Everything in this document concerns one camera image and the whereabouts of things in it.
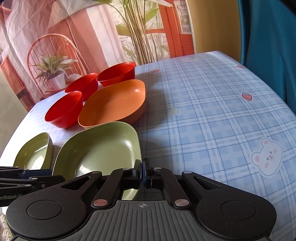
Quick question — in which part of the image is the blue curtain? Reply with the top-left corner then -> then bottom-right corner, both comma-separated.
237,0 -> 296,112

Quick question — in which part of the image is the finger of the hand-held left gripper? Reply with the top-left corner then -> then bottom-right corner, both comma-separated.
0,165 -> 54,179
0,175 -> 66,193

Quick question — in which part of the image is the orange plate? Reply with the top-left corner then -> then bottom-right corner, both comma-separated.
78,79 -> 146,130

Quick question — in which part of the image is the printed backdrop cloth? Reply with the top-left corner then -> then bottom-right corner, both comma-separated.
0,0 -> 195,112

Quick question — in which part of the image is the small green plate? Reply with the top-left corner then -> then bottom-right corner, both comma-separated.
13,132 -> 53,171

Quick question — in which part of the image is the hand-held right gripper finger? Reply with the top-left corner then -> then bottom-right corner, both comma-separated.
142,158 -> 223,208
60,159 -> 142,208

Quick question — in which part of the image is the large green plate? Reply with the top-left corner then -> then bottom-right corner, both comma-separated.
52,121 -> 142,201

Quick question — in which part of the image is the red bowl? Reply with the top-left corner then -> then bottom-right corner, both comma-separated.
96,62 -> 136,88
45,91 -> 84,129
65,72 -> 99,101

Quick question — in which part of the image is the blue plaid tablecloth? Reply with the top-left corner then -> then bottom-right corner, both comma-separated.
0,50 -> 296,233

